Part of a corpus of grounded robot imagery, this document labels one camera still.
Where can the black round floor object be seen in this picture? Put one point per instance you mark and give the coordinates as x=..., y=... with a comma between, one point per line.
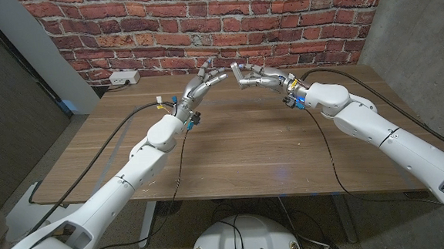
x=169, y=208

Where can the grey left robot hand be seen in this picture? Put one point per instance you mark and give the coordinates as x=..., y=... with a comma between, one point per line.
x=197, y=91

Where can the grey table leg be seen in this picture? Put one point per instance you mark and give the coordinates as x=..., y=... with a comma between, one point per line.
x=345, y=221

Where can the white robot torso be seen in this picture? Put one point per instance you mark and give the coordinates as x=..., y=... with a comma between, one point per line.
x=259, y=234

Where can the red brick printed backdrop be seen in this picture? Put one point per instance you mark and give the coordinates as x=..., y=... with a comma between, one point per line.
x=208, y=25

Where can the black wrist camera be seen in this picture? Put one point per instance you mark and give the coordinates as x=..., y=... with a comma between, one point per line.
x=293, y=102
x=194, y=119

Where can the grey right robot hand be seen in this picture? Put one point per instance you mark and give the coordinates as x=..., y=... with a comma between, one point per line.
x=273, y=79

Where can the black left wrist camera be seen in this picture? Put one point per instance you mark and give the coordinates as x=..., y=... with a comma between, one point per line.
x=194, y=119

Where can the small hinged metal tin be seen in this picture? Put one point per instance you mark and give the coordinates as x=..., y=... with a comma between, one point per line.
x=237, y=74

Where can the white floor plate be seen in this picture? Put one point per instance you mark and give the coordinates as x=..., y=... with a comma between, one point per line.
x=19, y=214

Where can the white power outlet box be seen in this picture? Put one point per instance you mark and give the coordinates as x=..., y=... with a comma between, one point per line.
x=124, y=77

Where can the white table leg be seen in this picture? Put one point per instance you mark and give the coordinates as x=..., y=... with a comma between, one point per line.
x=148, y=225

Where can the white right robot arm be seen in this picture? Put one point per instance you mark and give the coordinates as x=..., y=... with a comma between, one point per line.
x=393, y=141

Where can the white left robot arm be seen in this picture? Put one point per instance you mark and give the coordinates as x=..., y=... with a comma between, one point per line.
x=125, y=188

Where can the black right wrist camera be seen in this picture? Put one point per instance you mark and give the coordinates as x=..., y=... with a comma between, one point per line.
x=293, y=102

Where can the blue floor object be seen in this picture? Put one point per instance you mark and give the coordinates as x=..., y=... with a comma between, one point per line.
x=69, y=106

